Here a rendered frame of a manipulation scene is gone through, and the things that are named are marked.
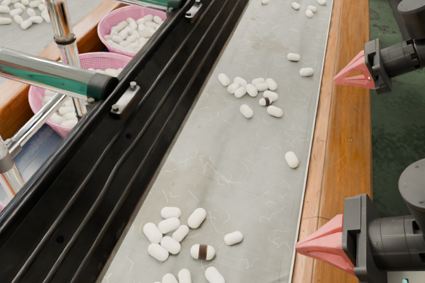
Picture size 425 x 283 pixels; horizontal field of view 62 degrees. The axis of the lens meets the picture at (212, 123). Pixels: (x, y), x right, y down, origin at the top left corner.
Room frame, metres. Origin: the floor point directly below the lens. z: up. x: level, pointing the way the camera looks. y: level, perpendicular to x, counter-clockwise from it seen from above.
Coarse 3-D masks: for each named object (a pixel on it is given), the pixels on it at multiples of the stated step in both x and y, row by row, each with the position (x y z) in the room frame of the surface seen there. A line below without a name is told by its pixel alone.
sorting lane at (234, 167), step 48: (288, 0) 1.19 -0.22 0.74; (240, 48) 0.85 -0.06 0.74; (288, 48) 0.88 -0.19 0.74; (288, 96) 0.66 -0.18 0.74; (192, 144) 0.48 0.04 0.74; (240, 144) 0.49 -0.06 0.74; (288, 144) 0.50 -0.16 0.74; (192, 192) 0.36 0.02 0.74; (240, 192) 0.37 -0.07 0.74; (288, 192) 0.38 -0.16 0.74; (144, 240) 0.26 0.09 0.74; (192, 240) 0.27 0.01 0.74; (288, 240) 0.29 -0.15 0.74
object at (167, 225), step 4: (164, 220) 0.29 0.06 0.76; (168, 220) 0.29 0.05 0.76; (172, 220) 0.29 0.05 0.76; (176, 220) 0.29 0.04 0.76; (160, 224) 0.28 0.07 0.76; (164, 224) 0.28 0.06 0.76; (168, 224) 0.28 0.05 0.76; (172, 224) 0.28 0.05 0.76; (176, 224) 0.28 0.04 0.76; (160, 228) 0.27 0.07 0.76; (164, 228) 0.27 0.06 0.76; (168, 228) 0.28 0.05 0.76; (172, 228) 0.28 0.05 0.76; (176, 228) 0.28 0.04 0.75; (164, 232) 0.27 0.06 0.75
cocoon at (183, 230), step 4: (180, 228) 0.28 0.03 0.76; (184, 228) 0.28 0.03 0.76; (176, 232) 0.27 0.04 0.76; (180, 232) 0.27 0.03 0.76; (184, 232) 0.27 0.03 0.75; (176, 236) 0.26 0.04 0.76; (180, 236) 0.26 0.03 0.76; (184, 236) 0.27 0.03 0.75; (176, 240) 0.26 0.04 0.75; (180, 240) 0.26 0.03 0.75
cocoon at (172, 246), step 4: (168, 236) 0.26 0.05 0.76; (164, 240) 0.25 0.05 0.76; (168, 240) 0.25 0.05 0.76; (172, 240) 0.26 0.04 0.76; (164, 244) 0.25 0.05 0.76; (168, 244) 0.25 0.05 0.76; (172, 244) 0.25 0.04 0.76; (176, 244) 0.25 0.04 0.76; (168, 248) 0.24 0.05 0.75; (172, 248) 0.24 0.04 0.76; (176, 248) 0.24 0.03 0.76; (172, 252) 0.24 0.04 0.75; (176, 252) 0.24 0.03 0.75
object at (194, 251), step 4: (196, 244) 0.25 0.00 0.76; (192, 248) 0.25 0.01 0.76; (196, 248) 0.24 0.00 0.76; (208, 248) 0.25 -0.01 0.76; (212, 248) 0.25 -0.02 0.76; (192, 252) 0.24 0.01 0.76; (196, 252) 0.24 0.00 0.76; (208, 252) 0.24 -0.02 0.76; (212, 252) 0.24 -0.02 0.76; (192, 256) 0.24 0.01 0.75; (196, 256) 0.23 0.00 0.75; (208, 256) 0.24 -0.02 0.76; (212, 256) 0.24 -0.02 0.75
